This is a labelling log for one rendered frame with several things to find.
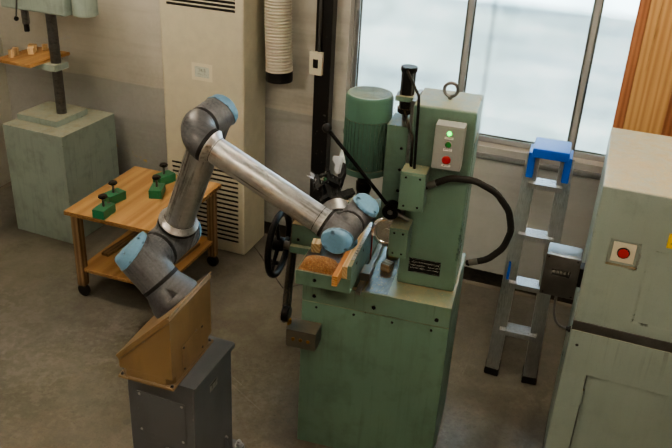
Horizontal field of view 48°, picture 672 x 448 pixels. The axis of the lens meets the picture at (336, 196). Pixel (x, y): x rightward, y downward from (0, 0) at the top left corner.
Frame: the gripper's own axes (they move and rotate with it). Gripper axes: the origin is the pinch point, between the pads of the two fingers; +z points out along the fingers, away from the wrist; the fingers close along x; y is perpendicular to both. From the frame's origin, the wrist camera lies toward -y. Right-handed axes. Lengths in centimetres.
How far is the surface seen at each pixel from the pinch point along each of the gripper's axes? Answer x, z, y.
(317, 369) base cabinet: 63, -43, -50
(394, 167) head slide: -12.4, -0.7, -23.2
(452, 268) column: -7, -32, -54
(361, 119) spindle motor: -14.8, 11.8, -5.5
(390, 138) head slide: -18.3, 5.5, -15.8
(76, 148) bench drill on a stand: 185, 144, -19
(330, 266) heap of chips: 22.5, -25.6, -19.1
